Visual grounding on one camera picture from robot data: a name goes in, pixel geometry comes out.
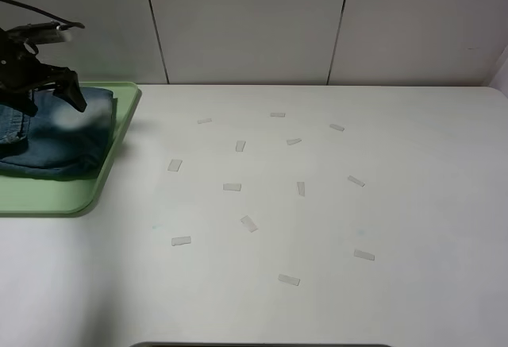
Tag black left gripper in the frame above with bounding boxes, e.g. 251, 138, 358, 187
1, 29, 87, 116

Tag children's blue denim shorts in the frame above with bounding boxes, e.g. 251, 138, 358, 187
1, 87, 117, 179

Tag light green plastic tray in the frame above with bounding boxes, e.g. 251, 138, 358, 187
1, 82, 141, 218

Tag clear tape piece on table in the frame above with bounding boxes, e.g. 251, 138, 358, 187
348, 175, 365, 187

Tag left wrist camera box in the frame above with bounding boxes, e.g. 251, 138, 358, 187
6, 21, 71, 44

